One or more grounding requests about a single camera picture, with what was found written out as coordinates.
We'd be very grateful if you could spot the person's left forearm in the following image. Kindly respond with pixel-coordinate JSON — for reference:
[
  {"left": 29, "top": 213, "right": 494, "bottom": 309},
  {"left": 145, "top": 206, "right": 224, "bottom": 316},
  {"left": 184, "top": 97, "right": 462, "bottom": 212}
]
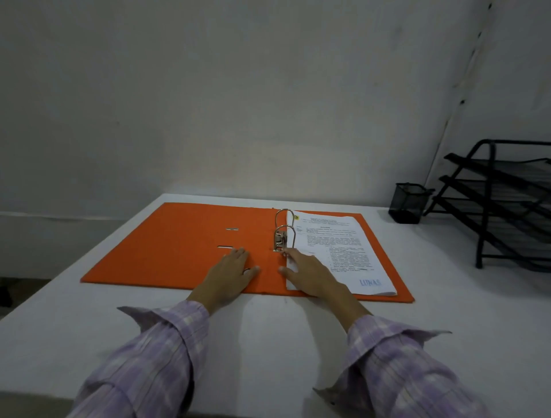
[{"left": 67, "top": 289, "right": 216, "bottom": 418}]

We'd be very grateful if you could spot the orange lever arch binder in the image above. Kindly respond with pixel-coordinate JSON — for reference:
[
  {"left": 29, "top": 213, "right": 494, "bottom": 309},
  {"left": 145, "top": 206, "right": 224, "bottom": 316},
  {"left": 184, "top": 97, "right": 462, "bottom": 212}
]
[{"left": 80, "top": 202, "right": 415, "bottom": 304}]

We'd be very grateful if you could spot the stack of printed white papers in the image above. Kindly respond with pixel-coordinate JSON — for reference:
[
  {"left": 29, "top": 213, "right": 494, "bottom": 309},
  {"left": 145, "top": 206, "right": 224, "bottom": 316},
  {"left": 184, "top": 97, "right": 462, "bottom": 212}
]
[{"left": 285, "top": 210, "right": 397, "bottom": 297}]

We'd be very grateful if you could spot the person's right forearm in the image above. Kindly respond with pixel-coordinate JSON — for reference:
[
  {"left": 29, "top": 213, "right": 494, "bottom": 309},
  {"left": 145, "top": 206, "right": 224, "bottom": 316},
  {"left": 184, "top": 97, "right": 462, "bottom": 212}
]
[{"left": 313, "top": 288, "right": 493, "bottom": 418}]

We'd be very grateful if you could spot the black mesh pen holder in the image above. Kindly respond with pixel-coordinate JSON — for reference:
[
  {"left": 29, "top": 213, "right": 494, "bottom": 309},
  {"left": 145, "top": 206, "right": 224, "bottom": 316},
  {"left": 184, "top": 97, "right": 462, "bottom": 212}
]
[{"left": 388, "top": 183, "right": 435, "bottom": 225}]

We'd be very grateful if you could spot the black mesh tiered document tray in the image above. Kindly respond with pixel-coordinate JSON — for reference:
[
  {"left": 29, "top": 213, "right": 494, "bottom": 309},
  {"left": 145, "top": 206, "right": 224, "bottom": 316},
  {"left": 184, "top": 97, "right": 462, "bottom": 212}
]
[{"left": 423, "top": 139, "right": 551, "bottom": 273}]

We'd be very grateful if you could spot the person's right hand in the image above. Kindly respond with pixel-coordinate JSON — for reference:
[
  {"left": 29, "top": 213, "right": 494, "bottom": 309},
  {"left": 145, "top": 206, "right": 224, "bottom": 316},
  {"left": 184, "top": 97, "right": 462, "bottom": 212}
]
[{"left": 278, "top": 248, "right": 351, "bottom": 303}]

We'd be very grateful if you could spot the person's left hand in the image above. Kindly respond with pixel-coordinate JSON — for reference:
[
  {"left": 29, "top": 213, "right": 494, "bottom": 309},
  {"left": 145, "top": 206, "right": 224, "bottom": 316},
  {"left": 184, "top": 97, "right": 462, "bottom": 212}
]
[{"left": 189, "top": 247, "right": 261, "bottom": 316}]

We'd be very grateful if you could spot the metal binder ring mechanism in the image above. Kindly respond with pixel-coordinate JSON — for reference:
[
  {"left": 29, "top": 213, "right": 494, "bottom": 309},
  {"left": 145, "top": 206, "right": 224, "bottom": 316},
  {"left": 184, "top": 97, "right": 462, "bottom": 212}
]
[{"left": 273, "top": 208, "right": 297, "bottom": 253}]

